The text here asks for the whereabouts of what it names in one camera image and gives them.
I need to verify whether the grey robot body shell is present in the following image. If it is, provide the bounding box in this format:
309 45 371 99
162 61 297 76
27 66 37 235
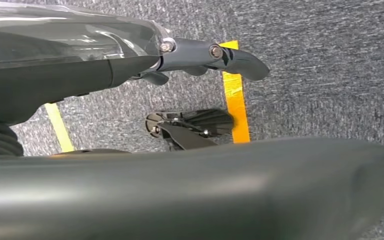
0 137 384 240

